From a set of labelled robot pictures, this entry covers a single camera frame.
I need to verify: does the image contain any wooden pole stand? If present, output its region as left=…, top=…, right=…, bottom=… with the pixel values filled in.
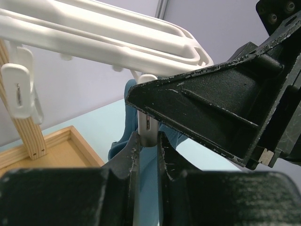
left=0, top=39, right=47, bottom=160

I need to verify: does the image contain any white plastic clip hanger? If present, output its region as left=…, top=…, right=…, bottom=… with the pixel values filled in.
left=0, top=0, right=214, bottom=146

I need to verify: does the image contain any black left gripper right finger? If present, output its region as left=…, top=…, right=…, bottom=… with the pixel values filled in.
left=157, top=132, right=301, bottom=226

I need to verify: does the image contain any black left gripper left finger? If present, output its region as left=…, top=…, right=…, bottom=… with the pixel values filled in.
left=0, top=132, right=140, bottom=226

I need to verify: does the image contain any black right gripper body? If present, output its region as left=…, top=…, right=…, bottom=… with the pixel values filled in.
left=255, top=0, right=301, bottom=35

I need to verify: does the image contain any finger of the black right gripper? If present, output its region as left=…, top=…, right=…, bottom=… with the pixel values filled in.
left=125, top=41, right=301, bottom=170

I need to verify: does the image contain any light blue sock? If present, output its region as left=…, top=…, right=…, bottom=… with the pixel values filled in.
left=107, top=79, right=189, bottom=226

